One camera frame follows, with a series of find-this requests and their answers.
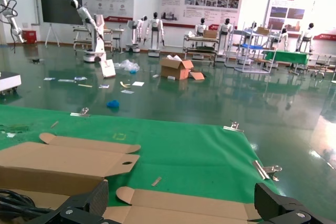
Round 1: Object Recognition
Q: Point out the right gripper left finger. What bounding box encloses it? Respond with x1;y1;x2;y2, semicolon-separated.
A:
25;179;109;224

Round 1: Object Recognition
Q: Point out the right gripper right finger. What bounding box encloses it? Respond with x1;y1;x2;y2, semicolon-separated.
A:
254;183;336;224

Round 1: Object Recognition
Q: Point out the black power cable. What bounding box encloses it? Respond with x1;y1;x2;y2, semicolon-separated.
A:
0;188;53;221

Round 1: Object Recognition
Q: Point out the open cardboard mailer box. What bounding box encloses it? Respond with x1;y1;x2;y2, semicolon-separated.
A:
0;132;142;221
102;186;263;224

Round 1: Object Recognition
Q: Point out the large open cardboard box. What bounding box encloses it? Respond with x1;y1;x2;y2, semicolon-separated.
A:
159;55;194;80

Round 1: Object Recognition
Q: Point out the red box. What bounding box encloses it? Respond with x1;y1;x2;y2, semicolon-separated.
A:
21;29;37;44

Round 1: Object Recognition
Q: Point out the silver binder clip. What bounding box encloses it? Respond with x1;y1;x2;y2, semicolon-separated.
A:
70;107;90;118
223;120;244;133
252;160;283;182

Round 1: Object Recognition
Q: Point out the green table cloth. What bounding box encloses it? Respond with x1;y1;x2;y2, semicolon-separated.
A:
0;104;282;209

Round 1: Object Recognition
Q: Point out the white paper bag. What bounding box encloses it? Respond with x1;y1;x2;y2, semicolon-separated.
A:
100;59;117;79

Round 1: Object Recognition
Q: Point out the clear plastic bag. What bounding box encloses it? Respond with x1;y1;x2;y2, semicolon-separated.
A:
114;59;140;72

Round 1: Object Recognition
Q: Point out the white metal rack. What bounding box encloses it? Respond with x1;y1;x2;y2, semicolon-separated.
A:
224;22;278;74

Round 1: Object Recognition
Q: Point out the white wheeled platform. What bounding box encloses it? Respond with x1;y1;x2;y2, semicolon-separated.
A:
0;71;22;95

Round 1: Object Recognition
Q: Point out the loose cardboard flap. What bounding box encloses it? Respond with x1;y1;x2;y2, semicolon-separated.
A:
188;71;205;80

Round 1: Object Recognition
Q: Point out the wheeled stool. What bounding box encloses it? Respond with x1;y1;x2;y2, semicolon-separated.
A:
309;61;333;79

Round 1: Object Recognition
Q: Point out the green covered table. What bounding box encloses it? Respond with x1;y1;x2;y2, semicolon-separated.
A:
262;49;309;75

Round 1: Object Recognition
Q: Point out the leaning white humanoid robot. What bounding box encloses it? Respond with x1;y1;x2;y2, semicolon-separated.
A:
70;0;107;63

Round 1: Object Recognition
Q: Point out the black stool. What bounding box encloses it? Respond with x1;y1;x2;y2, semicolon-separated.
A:
112;36;123;53

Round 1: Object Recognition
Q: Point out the blue tray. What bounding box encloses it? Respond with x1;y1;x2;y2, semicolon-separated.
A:
237;42;265;50

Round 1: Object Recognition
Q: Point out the white workbench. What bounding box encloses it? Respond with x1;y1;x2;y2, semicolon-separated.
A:
73;26;125;51

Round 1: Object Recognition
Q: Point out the metal cart workbench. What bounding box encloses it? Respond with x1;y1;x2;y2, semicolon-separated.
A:
183;34;220;63

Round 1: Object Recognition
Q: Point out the bent white humanoid robot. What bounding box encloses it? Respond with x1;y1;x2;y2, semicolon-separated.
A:
127;15;148;53

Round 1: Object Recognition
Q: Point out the dark board on stand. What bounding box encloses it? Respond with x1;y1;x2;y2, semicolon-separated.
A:
40;0;85;48

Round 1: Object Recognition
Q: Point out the wall poster with landscape photos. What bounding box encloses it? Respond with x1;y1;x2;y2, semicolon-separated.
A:
265;0;336;41

